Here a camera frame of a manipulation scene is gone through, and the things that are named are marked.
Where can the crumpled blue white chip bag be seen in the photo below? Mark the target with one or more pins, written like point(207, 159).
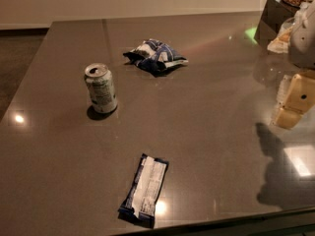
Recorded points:
point(155, 57)

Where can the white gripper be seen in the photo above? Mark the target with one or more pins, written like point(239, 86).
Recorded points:
point(303, 39)

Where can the silver green soda can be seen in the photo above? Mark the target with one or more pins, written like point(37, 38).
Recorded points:
point(99, 81)

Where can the clear plastic bag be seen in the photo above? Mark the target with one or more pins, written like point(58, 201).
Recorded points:
point(281, 43)

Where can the blue white snack bar wrapper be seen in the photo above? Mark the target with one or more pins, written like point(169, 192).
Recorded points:
point(140, 203)

